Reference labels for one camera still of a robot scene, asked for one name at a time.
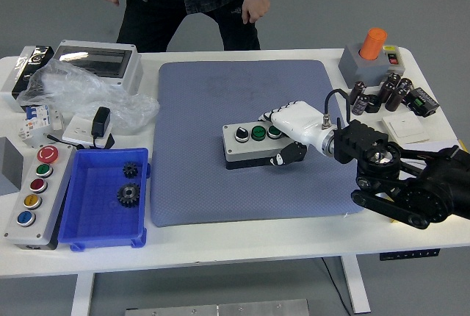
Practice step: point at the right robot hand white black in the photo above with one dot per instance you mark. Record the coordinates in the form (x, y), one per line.
(299, 121)

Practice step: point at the person's left hand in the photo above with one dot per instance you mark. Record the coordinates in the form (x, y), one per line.
(255, 9)

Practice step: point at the four-button grey control box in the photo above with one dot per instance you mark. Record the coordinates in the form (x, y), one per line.
(238, 150)

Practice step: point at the five-button grey control box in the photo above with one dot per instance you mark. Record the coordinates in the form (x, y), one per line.
(55, 198)

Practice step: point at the person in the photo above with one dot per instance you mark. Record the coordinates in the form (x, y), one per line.
(165, 18)

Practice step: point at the grey distribution box dark window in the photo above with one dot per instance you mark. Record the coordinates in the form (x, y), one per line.
(128, 66)

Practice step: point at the grey square base block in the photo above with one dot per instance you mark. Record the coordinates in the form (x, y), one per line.
(356, 70)

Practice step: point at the clear plastic bag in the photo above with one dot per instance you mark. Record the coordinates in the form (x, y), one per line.
(73, 88)

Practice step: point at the orange cylinder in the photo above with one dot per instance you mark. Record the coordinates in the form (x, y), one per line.
(372, 44)

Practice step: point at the black module green terminal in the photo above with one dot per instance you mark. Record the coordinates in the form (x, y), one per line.
(422, 101)

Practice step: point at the grey-blue fabric mat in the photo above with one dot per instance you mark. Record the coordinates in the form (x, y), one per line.
(202, 202)

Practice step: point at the black power adapter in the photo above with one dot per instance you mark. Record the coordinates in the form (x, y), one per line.
(101, 121)

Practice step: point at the white box with mirror panel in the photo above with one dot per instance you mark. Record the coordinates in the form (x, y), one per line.
(7, 92)

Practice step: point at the white circuit breaker blue lever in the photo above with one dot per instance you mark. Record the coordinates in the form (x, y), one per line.
(36, 117)

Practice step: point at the black table control panel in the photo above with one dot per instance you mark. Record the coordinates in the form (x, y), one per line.
(409, 254)

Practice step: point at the white table leg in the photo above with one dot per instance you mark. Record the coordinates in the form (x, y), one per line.
(356, 286)
(82, 294)

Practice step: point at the small black gear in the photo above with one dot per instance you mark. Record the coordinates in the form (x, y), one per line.
(130, 170)

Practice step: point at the large black gear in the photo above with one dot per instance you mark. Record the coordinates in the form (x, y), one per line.
(129, 194)

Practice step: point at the grey metal block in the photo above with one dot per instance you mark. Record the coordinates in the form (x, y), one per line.
(9, 165)

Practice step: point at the grey metal floor plate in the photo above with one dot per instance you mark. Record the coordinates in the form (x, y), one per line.
(220, 308)

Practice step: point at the blue plastic bin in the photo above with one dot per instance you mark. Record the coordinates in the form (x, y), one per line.
(95, 220)

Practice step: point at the white wall switch plate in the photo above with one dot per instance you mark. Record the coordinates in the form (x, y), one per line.
(404, 126)

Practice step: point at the white switch black red buttons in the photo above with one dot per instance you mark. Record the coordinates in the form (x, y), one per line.
(393, 59)

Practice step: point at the white wall socket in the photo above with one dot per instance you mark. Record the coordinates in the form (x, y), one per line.
(77, 130)

